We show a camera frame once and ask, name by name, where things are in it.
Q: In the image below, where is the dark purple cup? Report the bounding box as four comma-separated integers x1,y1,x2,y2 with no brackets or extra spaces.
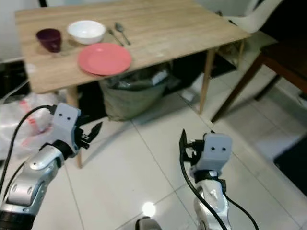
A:
36,28,63,53

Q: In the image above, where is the dark floor mat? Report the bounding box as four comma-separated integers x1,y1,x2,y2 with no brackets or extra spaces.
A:
273,149,307,183

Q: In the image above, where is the white shell chair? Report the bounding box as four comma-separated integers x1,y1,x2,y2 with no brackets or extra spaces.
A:
194,0,286,63

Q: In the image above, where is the white bowl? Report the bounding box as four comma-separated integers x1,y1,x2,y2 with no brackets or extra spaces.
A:
67,20,106,45

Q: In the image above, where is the olive grey sack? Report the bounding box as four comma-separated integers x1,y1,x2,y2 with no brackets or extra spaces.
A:
101,65,171,121

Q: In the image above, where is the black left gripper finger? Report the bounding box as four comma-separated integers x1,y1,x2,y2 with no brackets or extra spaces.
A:
86,121,104,143

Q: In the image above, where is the pink plate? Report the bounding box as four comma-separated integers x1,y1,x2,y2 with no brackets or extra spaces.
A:
77,43,132,76

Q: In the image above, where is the metal fork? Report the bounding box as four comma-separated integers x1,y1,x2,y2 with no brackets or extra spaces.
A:
107,28,124,47

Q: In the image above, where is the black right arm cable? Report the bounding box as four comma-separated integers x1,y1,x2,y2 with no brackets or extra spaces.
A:
180,158,260,230

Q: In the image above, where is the dark brown wooden table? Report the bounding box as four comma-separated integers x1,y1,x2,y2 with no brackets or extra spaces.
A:
211,41,307,123

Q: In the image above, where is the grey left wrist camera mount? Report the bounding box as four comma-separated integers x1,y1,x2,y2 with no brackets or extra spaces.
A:
50,102,81,144

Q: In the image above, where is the white red plastic bag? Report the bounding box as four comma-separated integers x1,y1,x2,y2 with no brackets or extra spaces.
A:
0,93,53,159

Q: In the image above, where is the light wooden table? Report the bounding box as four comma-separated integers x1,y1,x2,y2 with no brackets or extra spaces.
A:
14,0,251,168

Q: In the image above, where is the metal spoon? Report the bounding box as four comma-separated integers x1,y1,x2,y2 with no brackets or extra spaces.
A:
114,22,131,46

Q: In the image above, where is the grey robot foot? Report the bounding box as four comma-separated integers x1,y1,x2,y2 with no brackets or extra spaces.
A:
134,216,166,230

